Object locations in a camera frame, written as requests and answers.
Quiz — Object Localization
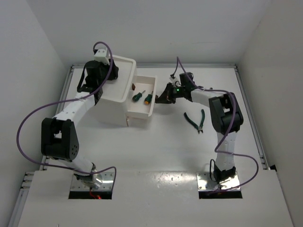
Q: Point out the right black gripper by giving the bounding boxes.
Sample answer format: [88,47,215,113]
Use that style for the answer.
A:
[156,82,186,105]

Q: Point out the green screwdriver orange tip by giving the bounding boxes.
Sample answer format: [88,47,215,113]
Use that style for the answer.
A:
[144,91,153,105]

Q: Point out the small green screwdriver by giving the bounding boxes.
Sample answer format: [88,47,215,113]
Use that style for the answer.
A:
[132,90,145,102]

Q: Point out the green handled cutters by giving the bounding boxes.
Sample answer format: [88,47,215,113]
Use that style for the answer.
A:
[183,109,205,134]

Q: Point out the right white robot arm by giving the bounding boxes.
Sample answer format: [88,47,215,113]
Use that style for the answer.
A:
[155,72,244,183]

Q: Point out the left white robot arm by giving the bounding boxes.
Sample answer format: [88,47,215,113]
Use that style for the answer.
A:
[41,48,119,188]

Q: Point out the white drawer cabinet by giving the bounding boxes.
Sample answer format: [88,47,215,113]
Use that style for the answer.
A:
[91,55,137,127]

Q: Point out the white front cover board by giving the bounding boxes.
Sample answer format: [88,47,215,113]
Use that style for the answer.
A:
[19,170,292,227]

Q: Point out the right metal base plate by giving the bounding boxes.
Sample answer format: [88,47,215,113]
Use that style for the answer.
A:
[196,172,241,192]

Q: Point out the metal base plate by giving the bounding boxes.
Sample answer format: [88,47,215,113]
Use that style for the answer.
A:
[196,172,241,192]
[70,172,115,192]

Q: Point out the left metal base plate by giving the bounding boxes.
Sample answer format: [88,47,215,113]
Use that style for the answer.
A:
[70,172,115,192]

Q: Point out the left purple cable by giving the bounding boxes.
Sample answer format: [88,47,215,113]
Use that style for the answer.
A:
[16,42,118,178]

